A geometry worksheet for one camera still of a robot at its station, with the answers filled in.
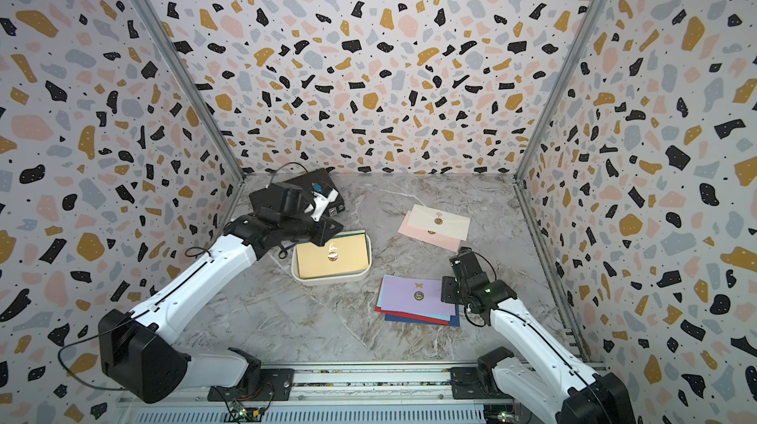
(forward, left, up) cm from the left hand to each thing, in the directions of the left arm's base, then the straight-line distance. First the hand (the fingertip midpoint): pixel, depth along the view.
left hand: (343, 225), depth 77 cm
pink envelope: (+11, -26, -24) cm, 38 cm away
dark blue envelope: (-17, -31, -24) cm, 43 cm away
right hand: (-10, -30, -17) cm, 36 cm away
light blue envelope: (-11, -9, -23) cm, 27 cm away
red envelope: (-15, -18, -26) cm, 35 cm away
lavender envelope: (-9, -19, -24) cm, 32 cm away
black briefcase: (+38, +15, -19) cm, 45 cm away
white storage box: (-5, +4, -20) cm, 21 cm away
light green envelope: (+8, +1, -15) cm, 17 cm away
